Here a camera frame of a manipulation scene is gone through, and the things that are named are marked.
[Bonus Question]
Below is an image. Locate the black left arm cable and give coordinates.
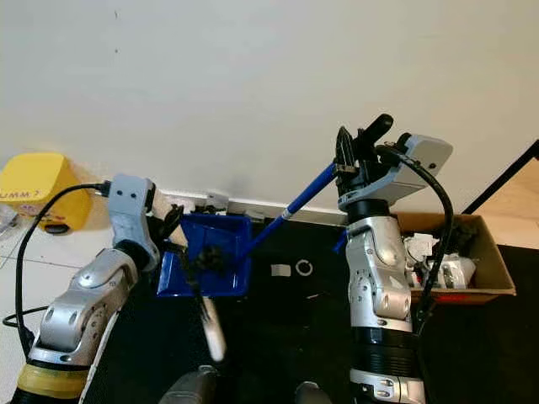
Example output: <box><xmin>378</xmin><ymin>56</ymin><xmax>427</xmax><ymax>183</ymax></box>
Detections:
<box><xmin>2</xmin><ymin>182</ymin><xmax>115</xmax><ymax>371</ymax></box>

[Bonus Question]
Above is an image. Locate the grey left robot leg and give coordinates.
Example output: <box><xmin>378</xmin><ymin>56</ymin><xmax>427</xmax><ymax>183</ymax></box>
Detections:
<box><xmin>160</xmin><ymin>366</ymin><xmax>224</xmax><ymax>404</ymax></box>

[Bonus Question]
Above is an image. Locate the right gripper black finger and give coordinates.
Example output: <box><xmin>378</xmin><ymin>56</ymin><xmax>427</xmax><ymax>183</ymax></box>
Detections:
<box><xmin>336</xmin><ymin>126</ymin><xmax>358</xmax><ymax>174</ymax></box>
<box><xmin>355</xmin><ymin>114</ymin><xmax>395</xmax><ymax>168</ymax></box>

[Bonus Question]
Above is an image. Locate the yellow plastic wheeled box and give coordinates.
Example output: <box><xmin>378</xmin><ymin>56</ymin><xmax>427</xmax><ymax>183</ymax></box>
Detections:
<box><xmin>0</xmin><ymin>152</ymin><xmax>93</xmax><ymax>235</ymax></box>

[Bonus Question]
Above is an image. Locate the blue plastic dustpan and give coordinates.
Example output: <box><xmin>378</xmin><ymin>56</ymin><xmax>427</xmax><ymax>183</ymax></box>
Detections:
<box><xmin>157</xmin><ymin>162</ymin><xmax>342</xmax><ymax>299</ymax></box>

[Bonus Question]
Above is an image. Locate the grey right robot leg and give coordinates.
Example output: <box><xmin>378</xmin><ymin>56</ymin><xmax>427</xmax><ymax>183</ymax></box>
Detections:
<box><xmin>295</xmin><ymin>381</ymin><xmax>334</xmax><ymax>404</ymax></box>

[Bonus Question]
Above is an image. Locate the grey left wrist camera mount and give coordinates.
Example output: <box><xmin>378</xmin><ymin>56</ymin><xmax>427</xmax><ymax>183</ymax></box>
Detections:
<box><xmin>109</xmin><ymin>174</ymin><xmax>161</xmax><ymax>253</ymax></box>

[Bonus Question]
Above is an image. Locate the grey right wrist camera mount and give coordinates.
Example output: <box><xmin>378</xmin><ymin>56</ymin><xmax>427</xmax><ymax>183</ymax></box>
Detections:
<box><xmin>383</xmin><ymin>133</ymin><xmax>454</xmax><ymax>207</ymax></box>

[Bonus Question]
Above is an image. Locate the brown cardboard box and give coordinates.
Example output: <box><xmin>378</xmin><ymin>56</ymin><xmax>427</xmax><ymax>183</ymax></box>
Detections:
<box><xmin>387</xmin><ymin>212</ymin><xmax>516</xmax><ymax>305</ymax></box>

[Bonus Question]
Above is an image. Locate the white-handled black brush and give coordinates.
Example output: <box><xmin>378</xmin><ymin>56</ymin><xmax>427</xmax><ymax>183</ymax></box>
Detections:
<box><xmin>192</xmin><ymin>269</ymin><xmax>228</xmax><ymax>364</ymax></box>

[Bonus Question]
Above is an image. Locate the grey robot leg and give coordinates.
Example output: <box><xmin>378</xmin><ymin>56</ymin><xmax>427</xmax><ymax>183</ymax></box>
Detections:
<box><xmin>160</xmin><ymin>366</ymin><xmax>224</xmax><ymax>404</ymax></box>
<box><xmin>295</xmin><ymin>381</ymin><xmax>334</xmax><ymax>404</ymax></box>

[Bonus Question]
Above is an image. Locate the black floor mat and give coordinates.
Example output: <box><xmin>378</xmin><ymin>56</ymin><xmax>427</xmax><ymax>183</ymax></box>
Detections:
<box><xmin>109</xmin><ymin>210</ymin><xmax>539</xmax><ymax>404</ymax></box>

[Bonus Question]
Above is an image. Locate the white and black junk heap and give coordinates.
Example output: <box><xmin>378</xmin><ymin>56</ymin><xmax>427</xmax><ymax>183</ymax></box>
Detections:
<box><xmin>403</xmin><ymin>221</ymin><xmax>477</xmax><ymax>291</ymax></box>

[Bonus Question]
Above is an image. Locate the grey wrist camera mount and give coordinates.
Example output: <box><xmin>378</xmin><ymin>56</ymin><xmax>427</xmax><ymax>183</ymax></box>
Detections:
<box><xmin>383</xmin><ymin>133</ymin><xmax>454</xmax><ymax>207</ymax></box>
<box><xmin>109</xmin><ymin>174</ymin><xmax>161</xmax><ymax>253</ymax></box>

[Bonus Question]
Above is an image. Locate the white skirting board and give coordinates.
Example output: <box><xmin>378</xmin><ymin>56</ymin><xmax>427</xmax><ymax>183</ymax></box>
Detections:
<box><xmin>88</xmin><ymin>181</ymin><xmax>342</xmax><ymax>228</ymax></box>

